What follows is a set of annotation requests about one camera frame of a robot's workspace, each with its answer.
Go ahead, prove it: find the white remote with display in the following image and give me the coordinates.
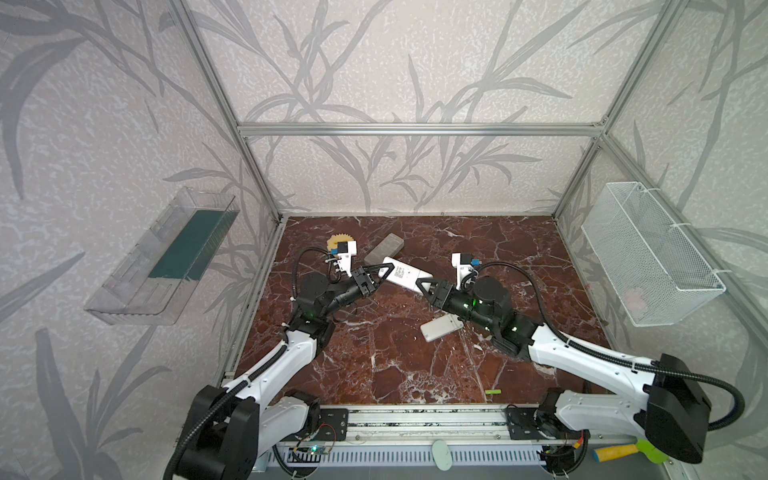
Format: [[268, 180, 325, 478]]
[[384, 258, 433, 294]]

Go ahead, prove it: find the white remote with batteries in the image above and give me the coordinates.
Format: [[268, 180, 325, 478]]
[[420, 314, 464, 342]]

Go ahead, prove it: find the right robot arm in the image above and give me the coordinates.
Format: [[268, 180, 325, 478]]
[[415, 277, 746, 464]]

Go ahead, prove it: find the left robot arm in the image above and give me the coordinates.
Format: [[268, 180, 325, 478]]
[[163, 262, 395, 479]]

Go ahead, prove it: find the grey stone block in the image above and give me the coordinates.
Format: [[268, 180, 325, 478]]
[[364, 233, 405, 265]]

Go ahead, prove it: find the yellow smiley sponge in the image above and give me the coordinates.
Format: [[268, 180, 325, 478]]
[[326, 234, 353, 251]]

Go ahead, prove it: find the pale green oval knob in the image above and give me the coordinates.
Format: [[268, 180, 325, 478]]
[[431, 440, 453, 471]]

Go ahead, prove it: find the green yellow toy hammer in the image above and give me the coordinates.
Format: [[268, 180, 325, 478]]
[[593, 439, 669, 465]]

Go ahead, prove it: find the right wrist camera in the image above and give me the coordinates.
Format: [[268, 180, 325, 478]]
[[451, 253, 481, 290]]

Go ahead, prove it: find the clear plastic wall shelf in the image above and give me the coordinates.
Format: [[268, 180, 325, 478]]
[[84, 187, 240, 326]]

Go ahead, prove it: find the white wire mesh basket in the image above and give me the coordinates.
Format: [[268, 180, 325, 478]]
[[582, 182, 726, 327]]

